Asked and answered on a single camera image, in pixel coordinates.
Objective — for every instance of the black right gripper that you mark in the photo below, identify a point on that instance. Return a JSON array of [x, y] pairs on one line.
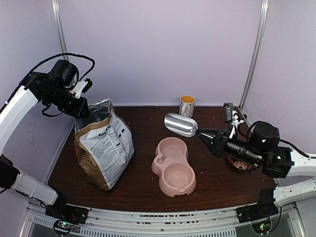
[[221, 138]]

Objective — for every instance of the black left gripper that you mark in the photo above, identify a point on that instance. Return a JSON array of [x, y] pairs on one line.
[[79, 111]]

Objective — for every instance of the silver metal scoop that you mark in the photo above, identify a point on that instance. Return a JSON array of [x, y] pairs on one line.
[[181, 125]]

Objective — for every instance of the brown pet food bag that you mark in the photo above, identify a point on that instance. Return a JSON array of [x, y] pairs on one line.
[[103, 145]]

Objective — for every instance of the pink double pet bowl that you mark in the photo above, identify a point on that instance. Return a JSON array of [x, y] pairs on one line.
[[175, 176]]

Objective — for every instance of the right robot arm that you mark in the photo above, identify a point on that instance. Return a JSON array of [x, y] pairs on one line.
[[261, 149]]

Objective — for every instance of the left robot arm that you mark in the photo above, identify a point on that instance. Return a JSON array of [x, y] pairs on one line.
[[62, 87]]

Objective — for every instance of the red floral saucer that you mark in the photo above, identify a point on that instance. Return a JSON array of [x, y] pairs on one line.
[[238, 164]]

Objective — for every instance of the floral ceramic mug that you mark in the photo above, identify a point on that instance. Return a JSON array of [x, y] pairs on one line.
[[187, 105]]

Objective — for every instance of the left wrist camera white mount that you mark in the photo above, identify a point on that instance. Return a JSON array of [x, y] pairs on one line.
[[81, 87]]

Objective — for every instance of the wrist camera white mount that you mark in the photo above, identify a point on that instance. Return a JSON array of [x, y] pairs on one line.
[[81, 87], [231, 118]]

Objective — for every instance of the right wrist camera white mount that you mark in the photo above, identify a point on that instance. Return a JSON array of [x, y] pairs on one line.
[[231, 118]]

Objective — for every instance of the front aluminium rail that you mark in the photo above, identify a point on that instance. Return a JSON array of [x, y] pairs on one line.
[[209, 223]]

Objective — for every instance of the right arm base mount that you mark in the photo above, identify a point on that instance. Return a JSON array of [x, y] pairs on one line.
[[264, 218]]

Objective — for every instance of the left aluminium frame post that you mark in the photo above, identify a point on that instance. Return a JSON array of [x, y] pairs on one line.
[[59, 25]]

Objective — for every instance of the aluminium frame post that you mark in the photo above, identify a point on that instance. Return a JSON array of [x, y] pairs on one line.
[[262, 22], [59, 25]]

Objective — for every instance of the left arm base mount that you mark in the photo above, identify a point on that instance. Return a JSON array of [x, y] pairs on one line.
[[67, 221]]

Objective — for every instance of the right aluminium frame post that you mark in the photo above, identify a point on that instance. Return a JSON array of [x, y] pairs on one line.
[[262, 22]]

